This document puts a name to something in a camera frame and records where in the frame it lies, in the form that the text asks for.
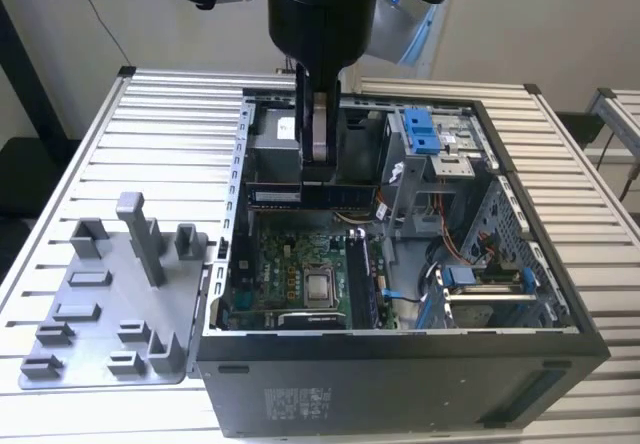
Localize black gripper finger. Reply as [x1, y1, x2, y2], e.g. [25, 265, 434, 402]
[294, 62, 343, 185]

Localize blue RAM stick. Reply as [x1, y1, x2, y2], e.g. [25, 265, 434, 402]
[246, 179, 380, 214]

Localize grey power supply unit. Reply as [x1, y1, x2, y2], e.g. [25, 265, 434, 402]
[247, 108, 342, 230]

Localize blue plastic drive latch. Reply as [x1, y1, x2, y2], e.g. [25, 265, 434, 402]
[402, 107, 441, 156]

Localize grey metal drive cage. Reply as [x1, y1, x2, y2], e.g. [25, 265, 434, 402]
[380, 105, 496, 228]

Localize green motherboard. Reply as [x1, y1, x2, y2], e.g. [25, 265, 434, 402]
[222, 228, 401, 333]

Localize silver CPU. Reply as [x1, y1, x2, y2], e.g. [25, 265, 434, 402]
[305, 273, 335, 301]

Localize metal socket cover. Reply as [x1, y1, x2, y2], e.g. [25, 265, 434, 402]
[298, 262, 342, 311]

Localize black graphics card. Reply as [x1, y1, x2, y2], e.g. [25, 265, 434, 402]
[224, 308, 351, 333]

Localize hard disk in blue carrier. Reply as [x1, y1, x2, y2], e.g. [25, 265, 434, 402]
[439, 265, 541, 328]

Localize black PC case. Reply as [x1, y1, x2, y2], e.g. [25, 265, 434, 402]
[192, 82, 612, 439]

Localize grey parts rack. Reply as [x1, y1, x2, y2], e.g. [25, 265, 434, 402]
[17, 191, 211, 390]

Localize metal slat side table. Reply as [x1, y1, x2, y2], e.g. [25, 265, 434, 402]
[584, 86, 640, 165]

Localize power supply wire bundle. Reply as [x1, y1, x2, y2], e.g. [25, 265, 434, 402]
[330, 208, 389, 226]

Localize blue flat data cable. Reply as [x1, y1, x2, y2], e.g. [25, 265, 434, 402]
[381, 287, 426, 306]

